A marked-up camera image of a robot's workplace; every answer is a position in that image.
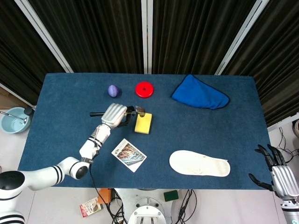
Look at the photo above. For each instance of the light blue plastic basin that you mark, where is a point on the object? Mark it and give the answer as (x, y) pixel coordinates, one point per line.
(12, 123)

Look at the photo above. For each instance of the yellow sponge green underside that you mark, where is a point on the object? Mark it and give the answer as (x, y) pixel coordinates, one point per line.
(143, 123)

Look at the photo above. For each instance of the purple ball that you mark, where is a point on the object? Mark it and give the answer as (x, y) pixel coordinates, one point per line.
(113, 91)

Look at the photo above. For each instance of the printed food packet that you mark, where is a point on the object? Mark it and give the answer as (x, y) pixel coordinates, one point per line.
(90, 207)

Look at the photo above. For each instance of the black round object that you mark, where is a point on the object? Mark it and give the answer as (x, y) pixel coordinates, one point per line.
(30, 111)

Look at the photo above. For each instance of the metal ladle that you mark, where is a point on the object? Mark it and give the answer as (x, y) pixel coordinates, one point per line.
(14, 116)

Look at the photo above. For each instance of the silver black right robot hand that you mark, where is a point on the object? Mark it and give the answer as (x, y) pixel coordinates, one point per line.
(282, 179)

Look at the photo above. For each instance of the orange box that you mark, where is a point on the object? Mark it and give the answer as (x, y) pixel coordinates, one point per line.
(105, 196)

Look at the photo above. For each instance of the dark pleated curtain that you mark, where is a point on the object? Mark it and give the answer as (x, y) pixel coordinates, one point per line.
(21, 58)
(194, 35)
(275, 58)
(93, 35)

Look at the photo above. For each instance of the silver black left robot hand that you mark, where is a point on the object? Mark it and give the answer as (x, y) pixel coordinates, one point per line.
(113, 114)

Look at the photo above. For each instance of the blue cloth black trim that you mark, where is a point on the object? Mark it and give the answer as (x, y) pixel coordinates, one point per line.
(198, 94)

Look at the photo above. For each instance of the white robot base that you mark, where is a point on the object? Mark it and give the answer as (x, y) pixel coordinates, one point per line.
(149, 210)

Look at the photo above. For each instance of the white frame post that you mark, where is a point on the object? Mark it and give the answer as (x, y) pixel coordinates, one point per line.
(44, 35)
(240, 35)
(146, 35)

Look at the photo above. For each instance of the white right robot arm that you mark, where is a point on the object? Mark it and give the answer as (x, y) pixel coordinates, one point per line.
(290, 210)

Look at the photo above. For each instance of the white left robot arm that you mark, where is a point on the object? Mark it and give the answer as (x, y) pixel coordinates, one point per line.
(91, 147)

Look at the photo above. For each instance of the red round disc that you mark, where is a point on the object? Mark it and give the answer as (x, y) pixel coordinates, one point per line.
(144, 89)

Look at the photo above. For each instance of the blue table cover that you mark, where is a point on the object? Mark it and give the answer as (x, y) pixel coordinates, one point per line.
(187, 130)

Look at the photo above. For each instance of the illustrated picture card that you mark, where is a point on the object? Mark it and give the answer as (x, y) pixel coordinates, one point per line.
(128, 155)

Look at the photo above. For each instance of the white slipper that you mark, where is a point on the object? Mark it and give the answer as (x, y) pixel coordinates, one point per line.
(198, 164)

